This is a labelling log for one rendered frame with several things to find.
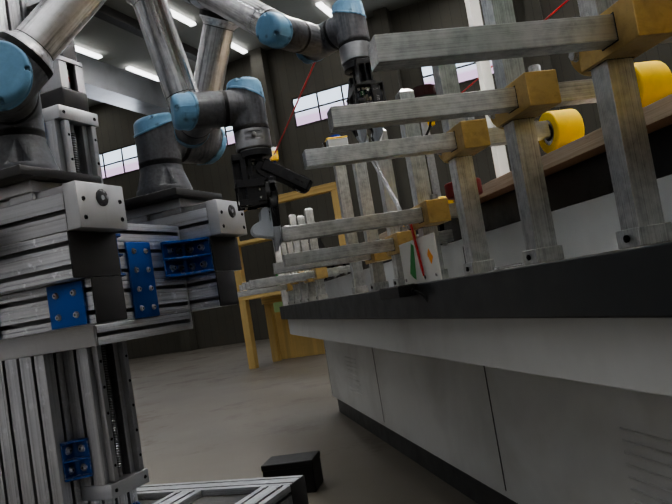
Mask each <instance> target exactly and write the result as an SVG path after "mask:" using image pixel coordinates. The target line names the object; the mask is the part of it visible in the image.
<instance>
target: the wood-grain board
mask: <svg viewBox="0 0 672 504"><path fill-rule="evenodd" d="M643 113H644V118H645V123H646V128H647V133H648V134H649V133H652V132H654V131H656V130H659V129H661V128H664V127H666V126H668V125H671V124H672V94H670V95H668V96H666V97H664V98H662V99H660V100H658V101H656V102H654V103H651V104H649V105H647V106H645V107H643ZM604 152H606V149H605V143H604V138H603V133H602V128H599V129H597V130H595V131H593V132H591V133H589V134H587V135H585V136H583V137H581V138H579V139H577V140H575V141H572V142H570V143H568V144H566V145H564V146H562V147H560V148H558V149H556V150H554V151H552V152H550V153H548V154H545V155H543V156H541V159H542V164H543V170H544V175H545V177H546V176H548V175H551V174H553V173H556V172H558V171H560V170H563V169H565V168H568V167H570V166H572V165H575V164H577V163H580V162H582V161H584V160H587V159H589V158H592V157H594V156H596V155H599V154H601V153H604ZM482 190H483V193H482V194H481V195H479V198H480V204H481V203H483V202H486V201H488V200H491V199H493V198H495V197H498V196H500V195H503V194H505V193H507V192H510V191H512V190H515V187H514V181H513V176H512V171H510V172H508V173H506V174H504V175H502V176H500V177H498V178H496V179H493V180H491V181H489V182H487V183H485V184H483V185H482ZM385 237H388V235H387V231H385V232H383V233H381V234H379V239H382V240H383V239H385Z"/></svg>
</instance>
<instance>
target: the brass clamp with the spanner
mask: <svg viewBox="0 0 672 504"><path fill-rule="evenodd" d="M414 208H421V209H422V215H423V222H421V223H416V224H412V226H413V229H414V230H418V229H420V228H423V227H430V226H438V225H441V224H443V223H446V222H448V221H451V215H450V209H449V203H448V198H447V197H446V198H439V199H432V200H426V201H424V202H422V203H420V204H418V205H416V206H414V207H413V208H411V209H414Z"/></svg>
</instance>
